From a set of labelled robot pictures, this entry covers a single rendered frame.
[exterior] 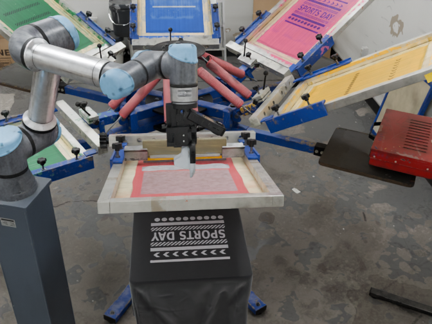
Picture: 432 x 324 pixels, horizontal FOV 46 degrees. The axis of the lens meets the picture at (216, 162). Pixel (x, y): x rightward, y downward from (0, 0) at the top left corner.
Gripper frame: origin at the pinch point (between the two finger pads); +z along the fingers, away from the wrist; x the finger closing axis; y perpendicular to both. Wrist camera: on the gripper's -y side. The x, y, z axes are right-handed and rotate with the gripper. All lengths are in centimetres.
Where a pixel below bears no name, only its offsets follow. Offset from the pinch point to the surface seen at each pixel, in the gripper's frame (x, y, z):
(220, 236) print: -48, -13, 42
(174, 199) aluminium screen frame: -12.4, 5.5, 12.3
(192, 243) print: -45, -1, 43
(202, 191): -30.2, -4.3, 16.2
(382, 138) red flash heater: -89, -94, 13
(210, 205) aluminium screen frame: -12.3, -5.7, 14.6
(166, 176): -52, 8, 17
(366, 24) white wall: -387, -199, -36
